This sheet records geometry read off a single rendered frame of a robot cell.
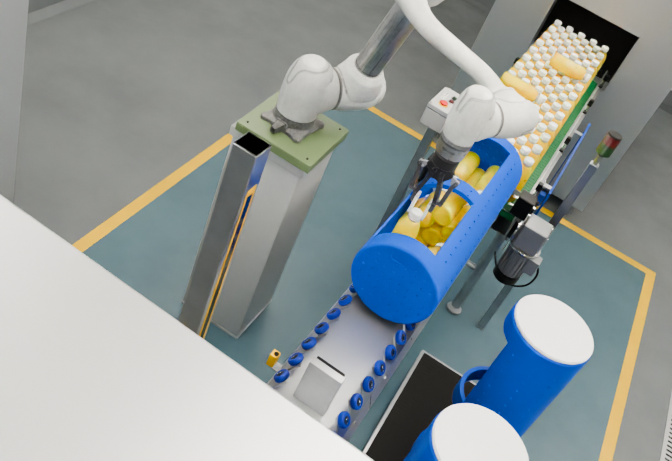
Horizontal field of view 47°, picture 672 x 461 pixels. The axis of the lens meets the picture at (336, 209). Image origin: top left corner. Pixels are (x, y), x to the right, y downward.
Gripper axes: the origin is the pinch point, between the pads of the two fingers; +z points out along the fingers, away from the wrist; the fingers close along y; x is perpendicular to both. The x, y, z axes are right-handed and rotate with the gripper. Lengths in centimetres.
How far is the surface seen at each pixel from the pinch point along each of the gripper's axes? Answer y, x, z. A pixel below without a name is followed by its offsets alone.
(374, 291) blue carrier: 1.5, -11.3, 28.0
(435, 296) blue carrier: 17.7, -11.3, 16.4
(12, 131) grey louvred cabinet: -148, -6, 67
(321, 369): 4, -52, 23
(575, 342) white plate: 62, 20, 27
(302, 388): 2, -52, 34
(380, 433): 27, 16, 116
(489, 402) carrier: 51, 7, 58
